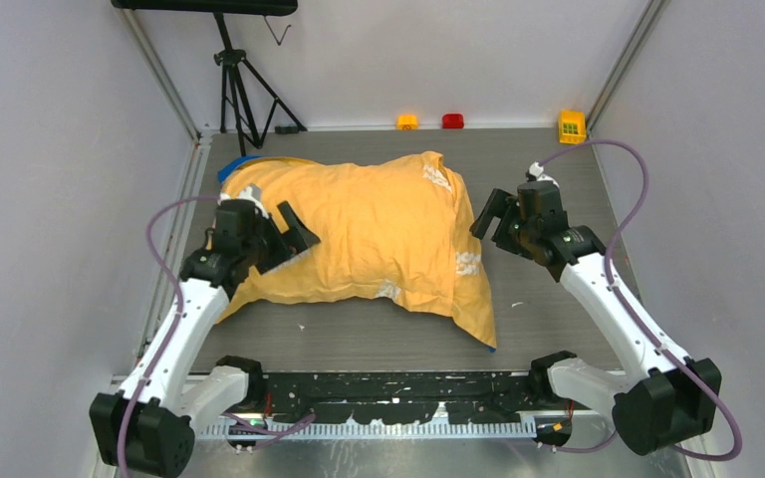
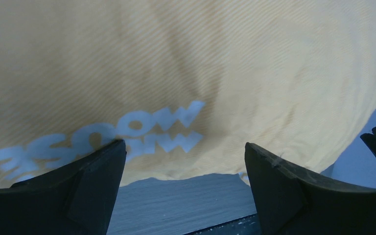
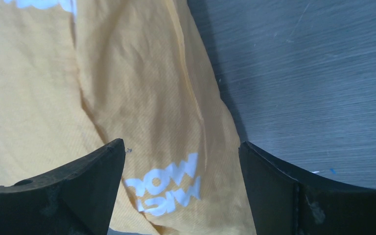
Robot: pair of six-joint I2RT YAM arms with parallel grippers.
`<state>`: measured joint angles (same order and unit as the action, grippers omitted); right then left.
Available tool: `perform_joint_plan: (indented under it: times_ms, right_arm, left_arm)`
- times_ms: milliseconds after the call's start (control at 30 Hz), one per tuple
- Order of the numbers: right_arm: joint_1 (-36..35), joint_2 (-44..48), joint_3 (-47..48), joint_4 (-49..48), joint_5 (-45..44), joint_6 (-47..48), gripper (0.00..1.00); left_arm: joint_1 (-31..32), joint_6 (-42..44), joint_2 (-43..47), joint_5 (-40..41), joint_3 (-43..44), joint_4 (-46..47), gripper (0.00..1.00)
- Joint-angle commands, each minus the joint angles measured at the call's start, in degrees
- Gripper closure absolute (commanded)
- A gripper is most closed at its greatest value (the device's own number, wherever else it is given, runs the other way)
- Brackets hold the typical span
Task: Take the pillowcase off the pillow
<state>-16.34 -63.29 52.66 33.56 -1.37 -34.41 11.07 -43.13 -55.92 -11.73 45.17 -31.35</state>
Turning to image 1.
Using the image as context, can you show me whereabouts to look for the orange pillowcase with white print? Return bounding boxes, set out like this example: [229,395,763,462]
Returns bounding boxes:
[220,151,498,348]

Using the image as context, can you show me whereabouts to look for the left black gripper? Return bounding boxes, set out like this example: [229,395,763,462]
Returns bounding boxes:
[242,202,318,275]

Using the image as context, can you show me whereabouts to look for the blue cloth piece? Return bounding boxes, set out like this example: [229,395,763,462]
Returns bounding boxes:
[216,155,260,184]

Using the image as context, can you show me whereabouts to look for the small yellow toy block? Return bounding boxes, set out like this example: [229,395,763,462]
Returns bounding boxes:
[395,115,419,130]

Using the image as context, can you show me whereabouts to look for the red toy block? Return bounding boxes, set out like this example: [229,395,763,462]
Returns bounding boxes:
[441,113,465,129]

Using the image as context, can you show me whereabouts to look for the purple cable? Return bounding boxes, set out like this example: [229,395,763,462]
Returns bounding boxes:
[116,194,321,478]
[532,138,745,463]

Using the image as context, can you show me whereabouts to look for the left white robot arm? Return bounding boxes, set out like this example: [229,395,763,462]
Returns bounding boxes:
[89,197,321,477]

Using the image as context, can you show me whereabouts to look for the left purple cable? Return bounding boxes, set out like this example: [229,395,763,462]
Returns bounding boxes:
[116,194,321,478]

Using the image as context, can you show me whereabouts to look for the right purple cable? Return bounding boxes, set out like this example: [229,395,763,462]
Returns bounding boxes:
[532,138,745,463]

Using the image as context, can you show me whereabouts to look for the black panel on tripod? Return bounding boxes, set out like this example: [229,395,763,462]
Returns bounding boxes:
[111,0,298,16]

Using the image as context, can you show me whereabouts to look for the black tripod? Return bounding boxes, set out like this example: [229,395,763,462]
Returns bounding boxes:
[213,13,308,156]

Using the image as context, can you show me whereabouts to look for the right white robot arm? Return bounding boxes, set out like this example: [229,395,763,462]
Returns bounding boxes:
[470,180,722,455]

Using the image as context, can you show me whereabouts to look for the yellow green toy block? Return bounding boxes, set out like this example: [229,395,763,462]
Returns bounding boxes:
[557,110,588,144]

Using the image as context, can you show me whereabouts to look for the white slotted cable duct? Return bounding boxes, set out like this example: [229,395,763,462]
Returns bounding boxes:
[198,417,538,441]

